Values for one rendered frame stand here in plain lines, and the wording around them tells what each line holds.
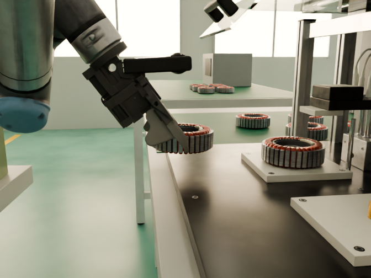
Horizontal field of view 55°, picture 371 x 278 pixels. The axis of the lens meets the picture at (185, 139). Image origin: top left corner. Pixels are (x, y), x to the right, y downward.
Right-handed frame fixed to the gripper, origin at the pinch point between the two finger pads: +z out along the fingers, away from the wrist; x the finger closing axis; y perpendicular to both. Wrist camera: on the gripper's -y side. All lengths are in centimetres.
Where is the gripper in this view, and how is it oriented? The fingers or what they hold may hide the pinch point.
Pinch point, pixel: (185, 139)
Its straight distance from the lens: 64.2
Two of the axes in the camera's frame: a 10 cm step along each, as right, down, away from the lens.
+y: -8.1, 5.9, 0.2
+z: 5.8, 7.8, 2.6
